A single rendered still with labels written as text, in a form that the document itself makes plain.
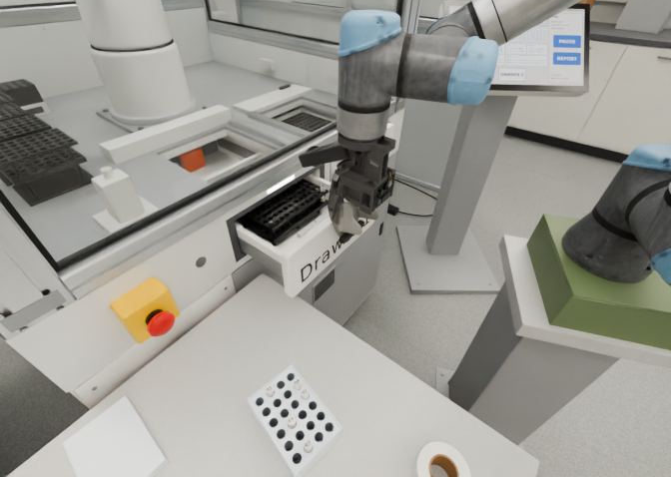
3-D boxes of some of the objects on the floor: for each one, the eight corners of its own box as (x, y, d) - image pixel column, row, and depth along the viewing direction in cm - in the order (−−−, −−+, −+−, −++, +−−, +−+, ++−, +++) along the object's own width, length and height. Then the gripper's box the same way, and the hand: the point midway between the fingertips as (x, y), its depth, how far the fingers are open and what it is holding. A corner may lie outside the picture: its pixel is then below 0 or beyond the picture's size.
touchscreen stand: (498, 293, 166) (613, 86, 100) (410, 293, 165) (468, 83, 99) (467, 230, 204) (535, 49, 138) (395, 229, 203) (430, 46, 137)
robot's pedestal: (511, 387, 130) (626, 252, 81) (526, 477, 108) (695, 365, 59) (435, 368, 135) (498, 231, 86) (433, 450, 113) (518, 327, 64)
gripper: (369, 156, 44) (359, 264, 57) (407, 130, 50) (389, 233, 64) (321, 138, 48) (322, 243, 61) (361, 116, 54) (354, 216, 68)
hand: (344, 227), depth 63 cm, fingers closed on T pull, 3 cm apart
